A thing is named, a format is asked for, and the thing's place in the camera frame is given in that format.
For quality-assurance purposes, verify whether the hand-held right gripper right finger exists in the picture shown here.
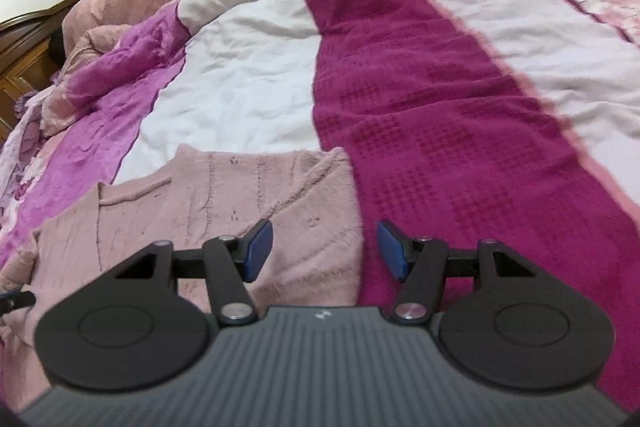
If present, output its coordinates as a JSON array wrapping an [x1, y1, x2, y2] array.
[[376, 219, 538, 327]]

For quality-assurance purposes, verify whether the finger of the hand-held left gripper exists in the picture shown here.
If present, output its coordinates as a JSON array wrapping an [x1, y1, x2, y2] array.
[[0, 289, 37, 316]]

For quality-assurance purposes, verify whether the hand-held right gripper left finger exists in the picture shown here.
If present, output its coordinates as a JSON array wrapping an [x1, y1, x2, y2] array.
[[115, 219, 275, 327]]

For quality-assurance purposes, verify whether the pink knitted sweater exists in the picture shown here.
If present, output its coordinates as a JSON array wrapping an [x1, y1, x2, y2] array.
[[0, 144, 366, 410]]

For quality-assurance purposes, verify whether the magenta waffle blanket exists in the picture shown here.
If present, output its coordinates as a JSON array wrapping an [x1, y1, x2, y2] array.
[[300, 0, 640, 414]]

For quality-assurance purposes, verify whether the purple white patchwork quilt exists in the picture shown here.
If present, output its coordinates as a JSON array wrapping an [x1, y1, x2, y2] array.
[[0, 0, 640, 270]]

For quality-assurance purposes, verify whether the lilac ruffled cloth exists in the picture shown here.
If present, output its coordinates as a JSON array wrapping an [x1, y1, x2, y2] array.
[[12, 89, 53, 120]]

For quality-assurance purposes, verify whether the wooden headboard cabinet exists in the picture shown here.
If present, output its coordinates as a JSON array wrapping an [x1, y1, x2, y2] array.
[[0, 0, 89, 144]]

